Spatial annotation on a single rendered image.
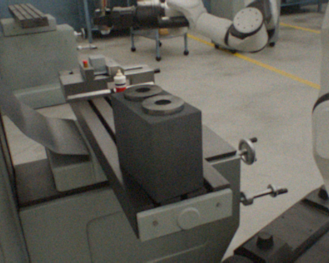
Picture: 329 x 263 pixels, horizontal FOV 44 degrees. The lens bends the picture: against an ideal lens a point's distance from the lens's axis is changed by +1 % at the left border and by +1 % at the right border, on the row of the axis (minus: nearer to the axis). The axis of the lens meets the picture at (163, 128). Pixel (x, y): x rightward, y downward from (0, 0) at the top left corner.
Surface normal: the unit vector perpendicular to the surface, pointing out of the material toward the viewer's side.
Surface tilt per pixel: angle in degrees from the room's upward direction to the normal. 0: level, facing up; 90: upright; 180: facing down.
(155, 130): 90
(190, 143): 90
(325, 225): 46
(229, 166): 90
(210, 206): 90
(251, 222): 0
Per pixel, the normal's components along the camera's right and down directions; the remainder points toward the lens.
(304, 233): -0.06, -0.91
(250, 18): -0.36, -0.32
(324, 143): -0.74, 0.32
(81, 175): 0.36, 0.37
